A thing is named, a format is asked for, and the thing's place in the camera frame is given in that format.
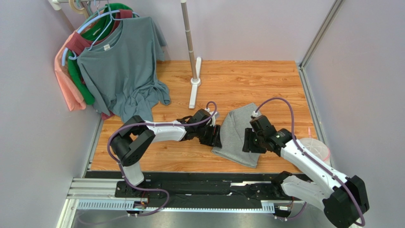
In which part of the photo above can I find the grey cloth napkin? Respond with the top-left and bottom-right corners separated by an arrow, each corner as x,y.
212,103 -> 260,169

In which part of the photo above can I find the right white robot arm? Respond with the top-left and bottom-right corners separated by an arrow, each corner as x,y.
242,113 -> 370,228

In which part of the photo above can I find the aluminium frame post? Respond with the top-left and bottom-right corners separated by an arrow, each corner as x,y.
299,0 -> 345,69

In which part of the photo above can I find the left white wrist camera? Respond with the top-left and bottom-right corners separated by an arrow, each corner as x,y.
205,108 -> 220,126

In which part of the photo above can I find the pink t-shirt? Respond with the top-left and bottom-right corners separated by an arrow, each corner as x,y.
54,34 -> 87,111

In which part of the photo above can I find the green t-shirt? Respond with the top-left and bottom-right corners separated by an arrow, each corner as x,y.
66,3 -> 133,105

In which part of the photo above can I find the grey-blue t-shirt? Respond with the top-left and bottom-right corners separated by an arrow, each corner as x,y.
77,17 -> 171,122

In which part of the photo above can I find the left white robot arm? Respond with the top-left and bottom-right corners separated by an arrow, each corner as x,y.
107,109 -> 222,186

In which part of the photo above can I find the light blue hanger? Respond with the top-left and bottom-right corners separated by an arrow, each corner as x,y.
61,3 -> 140,67

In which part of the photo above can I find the maroon t-shirt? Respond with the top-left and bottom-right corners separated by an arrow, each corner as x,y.
66,9 -> 136,57

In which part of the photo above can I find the white mesh laundry basket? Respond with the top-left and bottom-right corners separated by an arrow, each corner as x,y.
300,127 -> 331,166

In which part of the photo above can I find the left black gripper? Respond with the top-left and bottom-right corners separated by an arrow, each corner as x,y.
196,123 -> 222,148

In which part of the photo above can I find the white clothes rack stand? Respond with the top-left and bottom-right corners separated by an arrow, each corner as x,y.
180,0 -> 202,109

